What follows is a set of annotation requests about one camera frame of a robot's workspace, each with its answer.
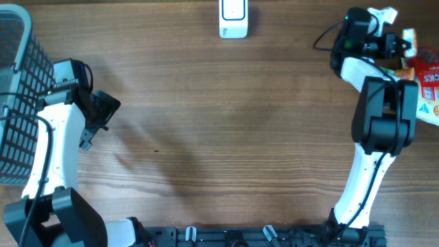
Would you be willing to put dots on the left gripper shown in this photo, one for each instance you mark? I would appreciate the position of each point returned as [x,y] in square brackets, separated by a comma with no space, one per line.
[108,105]

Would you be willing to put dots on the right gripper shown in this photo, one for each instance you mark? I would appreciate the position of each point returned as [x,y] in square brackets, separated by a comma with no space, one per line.
[387,44]

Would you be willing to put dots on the orange Kleenex Enjoy pack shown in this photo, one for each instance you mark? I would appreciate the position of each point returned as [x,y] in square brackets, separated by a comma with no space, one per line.
[410,36]

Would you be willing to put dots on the orange Kleenex Cherish pack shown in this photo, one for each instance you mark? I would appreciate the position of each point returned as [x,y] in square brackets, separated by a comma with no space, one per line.
[405,74]

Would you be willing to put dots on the red snack packet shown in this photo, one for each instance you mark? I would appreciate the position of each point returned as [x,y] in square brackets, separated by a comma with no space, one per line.
[425,64]

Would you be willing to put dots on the yellow chips bag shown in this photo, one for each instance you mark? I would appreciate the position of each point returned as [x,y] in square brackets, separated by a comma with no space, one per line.
[427,105]

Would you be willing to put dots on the teal Kleenex tissue pack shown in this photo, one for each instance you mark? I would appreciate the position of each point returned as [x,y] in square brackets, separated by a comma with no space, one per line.
[386,71]

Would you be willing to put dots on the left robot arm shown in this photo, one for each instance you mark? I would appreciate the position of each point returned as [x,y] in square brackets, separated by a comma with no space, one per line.
[42,137]

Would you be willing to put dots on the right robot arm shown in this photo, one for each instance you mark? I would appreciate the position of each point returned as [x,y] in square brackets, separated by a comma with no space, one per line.
[383,123]

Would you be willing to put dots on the white barcode scanner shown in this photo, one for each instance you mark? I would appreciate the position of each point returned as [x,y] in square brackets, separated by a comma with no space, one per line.
[233,19]

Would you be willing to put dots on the grey plastic shopping basket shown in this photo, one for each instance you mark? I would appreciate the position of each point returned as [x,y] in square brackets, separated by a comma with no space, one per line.
[26,71]

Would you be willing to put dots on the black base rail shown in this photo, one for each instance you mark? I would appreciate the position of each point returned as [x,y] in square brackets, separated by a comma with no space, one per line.
[286,236]

